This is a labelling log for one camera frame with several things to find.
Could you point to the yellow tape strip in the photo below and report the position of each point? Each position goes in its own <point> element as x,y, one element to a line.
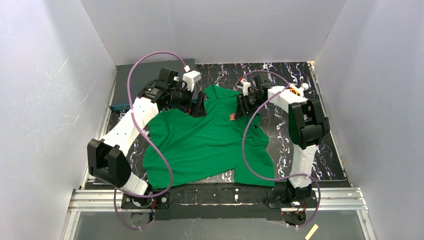
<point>311,232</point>

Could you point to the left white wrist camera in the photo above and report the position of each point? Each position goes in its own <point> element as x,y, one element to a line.
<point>190,77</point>

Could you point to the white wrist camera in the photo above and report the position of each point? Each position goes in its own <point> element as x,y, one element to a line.
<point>190,77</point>
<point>244,85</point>

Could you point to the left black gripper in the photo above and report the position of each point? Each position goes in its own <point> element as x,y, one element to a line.
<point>196,103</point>

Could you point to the orange white toy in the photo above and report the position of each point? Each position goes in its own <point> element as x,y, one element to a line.
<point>299,91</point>

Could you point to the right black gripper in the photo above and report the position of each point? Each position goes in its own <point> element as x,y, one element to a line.
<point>241,108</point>

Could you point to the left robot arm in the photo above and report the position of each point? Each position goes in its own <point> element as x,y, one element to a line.
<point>107,155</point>

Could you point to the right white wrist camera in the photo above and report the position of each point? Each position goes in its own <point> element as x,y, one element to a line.
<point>244,85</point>

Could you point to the grey network switch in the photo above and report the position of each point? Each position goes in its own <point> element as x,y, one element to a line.
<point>144,73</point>

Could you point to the green polo shirt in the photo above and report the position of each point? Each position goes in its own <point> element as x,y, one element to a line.
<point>188,149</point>

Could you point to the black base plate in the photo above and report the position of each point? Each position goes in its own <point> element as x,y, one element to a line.
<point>220,201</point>

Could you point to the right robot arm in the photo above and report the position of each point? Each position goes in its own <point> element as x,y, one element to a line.
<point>307,123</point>

